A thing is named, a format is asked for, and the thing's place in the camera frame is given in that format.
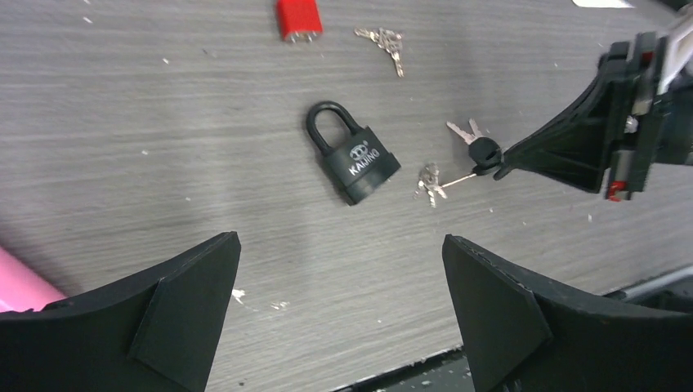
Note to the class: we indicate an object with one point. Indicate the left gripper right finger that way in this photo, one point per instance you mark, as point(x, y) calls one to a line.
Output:
point(523, 331)

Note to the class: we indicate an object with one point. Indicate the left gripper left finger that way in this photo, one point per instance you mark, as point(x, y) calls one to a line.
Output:
point(155, 330)

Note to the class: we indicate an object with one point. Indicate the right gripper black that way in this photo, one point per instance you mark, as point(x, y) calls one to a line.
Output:
point(571, 147)

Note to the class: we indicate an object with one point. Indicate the small silver key bunch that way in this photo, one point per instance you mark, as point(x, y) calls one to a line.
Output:
point(388, 40)

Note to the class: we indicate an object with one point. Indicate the black Kaijing padlock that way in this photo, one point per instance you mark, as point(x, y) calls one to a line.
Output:
point(359, 165)

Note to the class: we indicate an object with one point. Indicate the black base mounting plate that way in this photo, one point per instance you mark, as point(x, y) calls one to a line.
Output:
point(446, 370)

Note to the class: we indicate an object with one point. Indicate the pink marker pen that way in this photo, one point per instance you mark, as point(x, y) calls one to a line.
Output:
point(22, 289)

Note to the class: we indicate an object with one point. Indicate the small silver keys on table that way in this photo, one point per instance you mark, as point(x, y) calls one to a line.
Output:
point(429, 184)

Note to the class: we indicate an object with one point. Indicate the red cable padlock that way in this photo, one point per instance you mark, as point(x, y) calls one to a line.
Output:
point(298, 20)

